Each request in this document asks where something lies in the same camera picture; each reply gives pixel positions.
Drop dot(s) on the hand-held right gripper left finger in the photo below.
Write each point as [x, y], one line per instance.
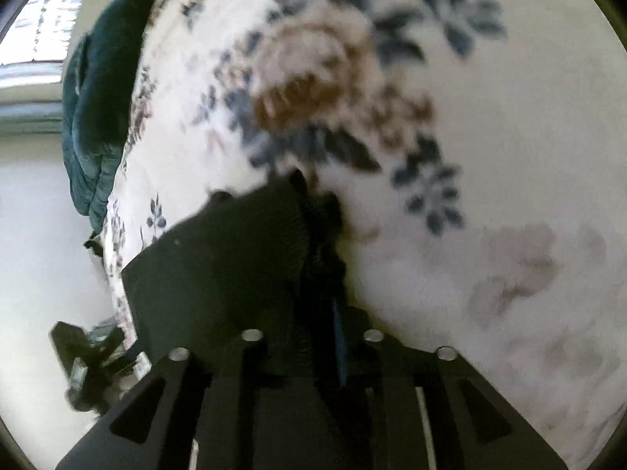
[252, 382]

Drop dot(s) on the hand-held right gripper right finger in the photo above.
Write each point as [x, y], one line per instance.
[340, 347]

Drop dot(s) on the dark striped sweater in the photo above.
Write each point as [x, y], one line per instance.
[235, 264]

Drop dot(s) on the teal quilt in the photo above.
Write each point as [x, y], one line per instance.
[98, 107]

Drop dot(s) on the floral bed sheet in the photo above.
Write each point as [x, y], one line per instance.
[490, 132]

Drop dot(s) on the window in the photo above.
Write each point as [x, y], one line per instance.
[44, 24]

